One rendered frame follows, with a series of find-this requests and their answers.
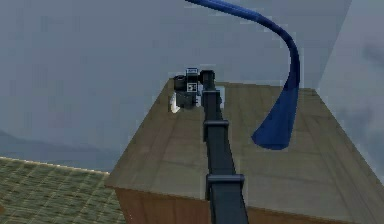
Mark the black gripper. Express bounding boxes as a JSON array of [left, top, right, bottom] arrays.
[[173, 74, 198, 110]]

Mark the brown wooden cabinet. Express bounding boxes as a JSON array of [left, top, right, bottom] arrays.
[[104, 78, 384, 224]]

